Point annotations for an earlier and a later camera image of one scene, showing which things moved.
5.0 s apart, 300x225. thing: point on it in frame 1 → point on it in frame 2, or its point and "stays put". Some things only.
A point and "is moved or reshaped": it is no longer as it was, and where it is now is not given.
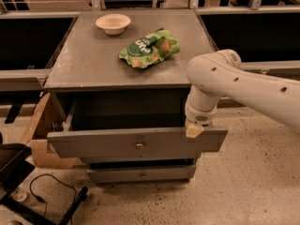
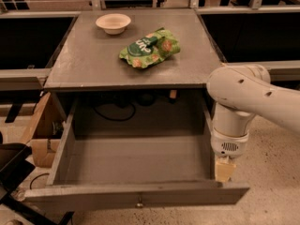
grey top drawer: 102,128 is moved or reshaped
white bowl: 112,23 stays put
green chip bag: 150,49 stays put
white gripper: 199,117 → 229,144
